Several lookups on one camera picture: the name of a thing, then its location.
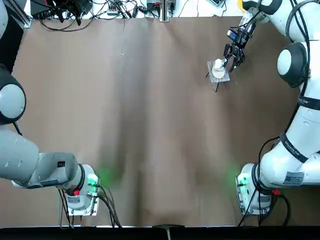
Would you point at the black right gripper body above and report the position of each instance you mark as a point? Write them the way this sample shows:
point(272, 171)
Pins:
point(241, 37)

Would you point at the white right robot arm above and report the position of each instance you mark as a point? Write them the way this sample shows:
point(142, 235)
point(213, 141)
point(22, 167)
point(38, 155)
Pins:
point(287, 175)

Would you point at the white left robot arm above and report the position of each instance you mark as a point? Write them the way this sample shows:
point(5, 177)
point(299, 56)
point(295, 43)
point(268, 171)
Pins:
point(20, 155)

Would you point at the white ceramic crucible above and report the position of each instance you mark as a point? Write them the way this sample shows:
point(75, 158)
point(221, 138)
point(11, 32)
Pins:
point(217, 75)

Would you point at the black ribbed power supply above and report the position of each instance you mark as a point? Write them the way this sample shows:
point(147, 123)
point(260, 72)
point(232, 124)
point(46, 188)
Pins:
point(153, 6)

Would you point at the grey hub with red ports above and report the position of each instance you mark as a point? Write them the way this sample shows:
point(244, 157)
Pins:
point(112, 9)

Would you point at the black box with red logo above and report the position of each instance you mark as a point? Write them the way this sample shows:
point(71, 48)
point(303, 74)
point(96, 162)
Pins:
point(42, 7)

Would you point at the aluminium frame post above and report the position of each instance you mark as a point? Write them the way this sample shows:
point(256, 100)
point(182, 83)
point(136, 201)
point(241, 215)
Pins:
point(166, 11)
point(23, 17)

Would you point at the grey camera mount pole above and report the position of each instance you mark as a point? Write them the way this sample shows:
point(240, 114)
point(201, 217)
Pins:
point(169, 232)

